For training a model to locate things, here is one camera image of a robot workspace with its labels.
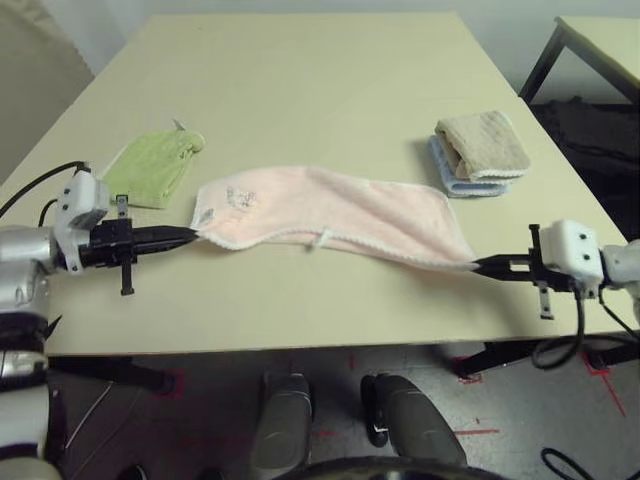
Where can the green towel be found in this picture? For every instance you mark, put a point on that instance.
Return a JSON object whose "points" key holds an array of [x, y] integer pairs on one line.
{"points": [[150, 170]]}

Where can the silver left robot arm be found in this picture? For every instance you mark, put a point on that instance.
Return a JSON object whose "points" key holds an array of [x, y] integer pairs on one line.
{"points": [[20, 310]]}

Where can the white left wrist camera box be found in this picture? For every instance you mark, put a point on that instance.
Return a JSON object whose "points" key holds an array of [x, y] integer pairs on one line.
{"points": [[80, 202]]}

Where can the pink towel with white trim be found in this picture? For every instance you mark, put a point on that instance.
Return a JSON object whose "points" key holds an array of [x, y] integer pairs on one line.
{"points": [[340, 215]]}

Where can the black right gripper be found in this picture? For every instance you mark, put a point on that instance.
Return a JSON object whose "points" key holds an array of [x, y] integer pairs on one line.
{"points": [[560, 285]]}

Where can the grey robot right foot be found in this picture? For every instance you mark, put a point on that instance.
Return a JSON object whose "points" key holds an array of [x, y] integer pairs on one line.
{"points": [[415, 420]]}

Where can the beige folded towel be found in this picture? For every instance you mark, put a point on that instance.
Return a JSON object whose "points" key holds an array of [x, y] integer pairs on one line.
{"points": [[485, 145]]}

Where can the side table with black frame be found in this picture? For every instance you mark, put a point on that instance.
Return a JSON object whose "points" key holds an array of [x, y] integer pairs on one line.
{"points": [[595, 50]]}

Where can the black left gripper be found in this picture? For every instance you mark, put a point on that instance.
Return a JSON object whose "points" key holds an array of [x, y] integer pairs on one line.
{"points": [[107, 245]]}

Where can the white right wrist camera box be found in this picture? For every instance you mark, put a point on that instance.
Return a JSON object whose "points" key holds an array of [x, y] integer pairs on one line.
{"points": [[570, 247]]}

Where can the grey robot foot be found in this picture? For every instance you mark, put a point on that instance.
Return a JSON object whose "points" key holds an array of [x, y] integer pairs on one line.
{"points": [[415, 420], [282, 420]]}

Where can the grey robot left foot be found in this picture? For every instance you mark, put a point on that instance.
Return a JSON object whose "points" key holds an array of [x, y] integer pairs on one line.
{"points": [[282, 420]]}

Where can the black robot waist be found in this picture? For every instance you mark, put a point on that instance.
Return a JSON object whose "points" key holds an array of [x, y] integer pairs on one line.
{"points": [[395, 470]]}

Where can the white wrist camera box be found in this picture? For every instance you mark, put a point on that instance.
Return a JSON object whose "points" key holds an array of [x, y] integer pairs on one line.
{"points": [[80, 202], [570, 247]]}

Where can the blue folded towel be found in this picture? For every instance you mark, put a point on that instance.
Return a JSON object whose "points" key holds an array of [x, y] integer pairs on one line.
{"points": [[470, 189]]}

